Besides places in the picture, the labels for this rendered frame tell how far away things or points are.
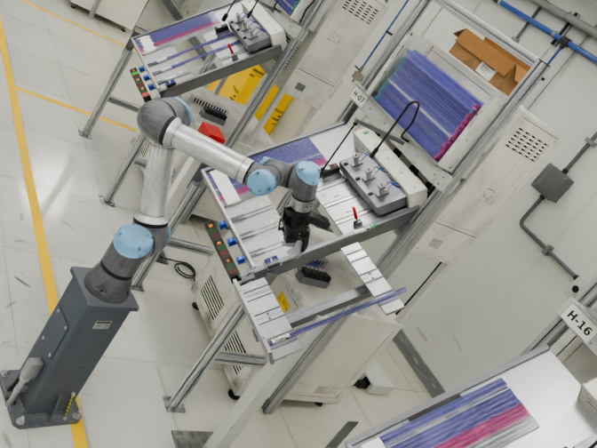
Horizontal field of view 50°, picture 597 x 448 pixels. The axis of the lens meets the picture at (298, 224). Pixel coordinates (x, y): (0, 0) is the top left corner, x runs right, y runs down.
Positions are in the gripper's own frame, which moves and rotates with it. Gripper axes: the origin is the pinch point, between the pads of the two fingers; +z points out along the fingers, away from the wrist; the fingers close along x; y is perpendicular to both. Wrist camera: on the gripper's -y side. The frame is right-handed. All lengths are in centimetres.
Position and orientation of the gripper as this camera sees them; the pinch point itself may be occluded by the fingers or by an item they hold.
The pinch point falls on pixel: (297, 253)
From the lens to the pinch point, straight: 218.6
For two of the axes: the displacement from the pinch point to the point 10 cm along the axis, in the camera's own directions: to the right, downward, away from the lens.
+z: -1.6, 7.9, 6.0
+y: -9.0, 1.3, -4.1
